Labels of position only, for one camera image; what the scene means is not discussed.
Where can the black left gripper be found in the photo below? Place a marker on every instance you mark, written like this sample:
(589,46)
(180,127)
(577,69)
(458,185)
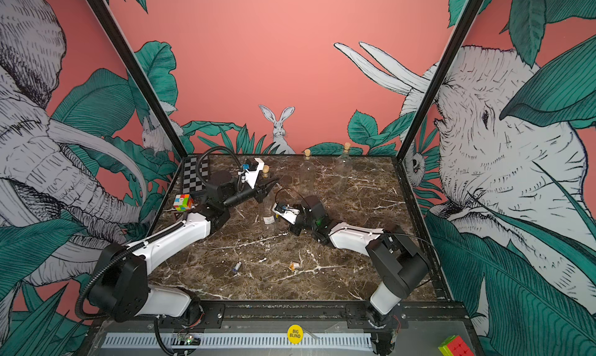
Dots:
(260,190)

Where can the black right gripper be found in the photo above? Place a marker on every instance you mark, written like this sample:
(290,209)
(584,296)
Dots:
(294,230)

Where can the glass bottle blue label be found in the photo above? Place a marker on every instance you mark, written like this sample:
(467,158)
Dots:
(343,168)

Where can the glass bottle yellow price label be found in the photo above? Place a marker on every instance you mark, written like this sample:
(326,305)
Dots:
(266,214)

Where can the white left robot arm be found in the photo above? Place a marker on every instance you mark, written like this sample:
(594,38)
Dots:
(119,286)

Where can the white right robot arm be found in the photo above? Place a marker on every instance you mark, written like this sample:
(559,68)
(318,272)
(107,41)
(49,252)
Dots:
(397,259)

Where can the black white chessboard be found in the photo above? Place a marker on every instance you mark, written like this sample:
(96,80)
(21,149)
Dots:
(189,176)

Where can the colourful rubiks cube on table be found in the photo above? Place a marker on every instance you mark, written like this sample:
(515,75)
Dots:
(183,203)

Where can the yellow round big blind sticker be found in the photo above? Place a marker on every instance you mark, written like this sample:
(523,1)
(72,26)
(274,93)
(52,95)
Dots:
(294,333)

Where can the colourful cube bottom right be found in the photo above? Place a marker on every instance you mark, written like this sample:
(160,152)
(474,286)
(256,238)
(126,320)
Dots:
(455,346)

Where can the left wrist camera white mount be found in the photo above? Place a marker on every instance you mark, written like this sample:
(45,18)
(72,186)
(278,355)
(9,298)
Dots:
(253,169)

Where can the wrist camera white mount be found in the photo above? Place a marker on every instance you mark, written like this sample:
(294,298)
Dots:
(290,213)
(253,169)

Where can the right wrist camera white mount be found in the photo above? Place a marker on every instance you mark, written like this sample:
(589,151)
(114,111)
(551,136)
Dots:
(290,213)

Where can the white perforated cable tray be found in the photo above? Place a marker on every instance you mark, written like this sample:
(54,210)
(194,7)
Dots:
(352,342)

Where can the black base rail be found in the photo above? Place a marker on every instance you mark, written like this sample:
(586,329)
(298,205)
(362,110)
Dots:
(210,314)

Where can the black left frame post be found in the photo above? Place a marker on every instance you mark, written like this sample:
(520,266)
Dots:
(110,26)

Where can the black frame post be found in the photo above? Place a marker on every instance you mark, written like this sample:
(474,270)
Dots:
(110,26)
(462,28)

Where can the black right frame post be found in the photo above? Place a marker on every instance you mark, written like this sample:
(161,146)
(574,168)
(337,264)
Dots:
(462,28)

